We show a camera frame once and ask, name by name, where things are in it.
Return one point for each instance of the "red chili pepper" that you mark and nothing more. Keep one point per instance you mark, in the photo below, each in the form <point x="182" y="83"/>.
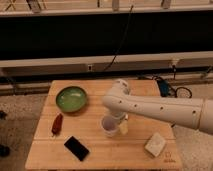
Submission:
<point x="57" y="124"/>

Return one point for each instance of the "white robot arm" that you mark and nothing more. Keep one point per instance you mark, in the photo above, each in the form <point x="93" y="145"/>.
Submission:
<point x="192" y="113"/>

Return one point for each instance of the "blue power adapter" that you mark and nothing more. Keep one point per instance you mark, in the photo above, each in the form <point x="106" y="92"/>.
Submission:
<point x="163" y="87"/>

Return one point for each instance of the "white tube bottle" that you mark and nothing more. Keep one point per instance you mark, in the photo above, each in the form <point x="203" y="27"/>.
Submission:
<point x="123" y="125"/>

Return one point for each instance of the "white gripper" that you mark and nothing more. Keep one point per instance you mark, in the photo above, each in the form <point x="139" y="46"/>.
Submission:
<point x="116" y="117"/>

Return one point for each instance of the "green ceramic bowl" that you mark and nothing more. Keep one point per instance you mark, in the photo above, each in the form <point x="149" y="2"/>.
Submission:
<point x="71" y="99"/>

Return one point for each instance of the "black smartphone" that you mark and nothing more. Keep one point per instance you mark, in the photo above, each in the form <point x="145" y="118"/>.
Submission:
<point x="77" y="148"/>

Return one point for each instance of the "white sponge block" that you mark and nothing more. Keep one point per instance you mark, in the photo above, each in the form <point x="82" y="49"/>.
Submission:
<point x="155" y="144"/>

